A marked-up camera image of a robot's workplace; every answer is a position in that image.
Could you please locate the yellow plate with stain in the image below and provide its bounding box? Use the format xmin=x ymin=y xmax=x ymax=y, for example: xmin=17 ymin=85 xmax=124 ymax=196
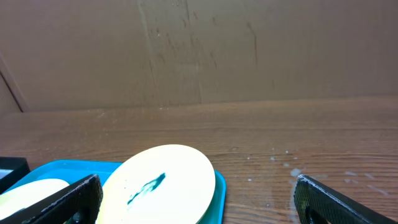
xmin=96 ymin=144 xmax=216 ymax=224

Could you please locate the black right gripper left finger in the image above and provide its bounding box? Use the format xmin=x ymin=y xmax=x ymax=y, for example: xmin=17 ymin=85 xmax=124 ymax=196
xmin=1 ymin=174 xmax=103 ymax=224

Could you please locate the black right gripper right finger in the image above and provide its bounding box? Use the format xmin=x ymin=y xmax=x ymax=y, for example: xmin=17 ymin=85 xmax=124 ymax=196
xmin=294 ymin=174 xmax=397 ymax=224

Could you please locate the black soapy water tray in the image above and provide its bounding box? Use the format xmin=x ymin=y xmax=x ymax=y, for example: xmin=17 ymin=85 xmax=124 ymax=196
xmin=0 ymin=157 xmax=30 ymax=194

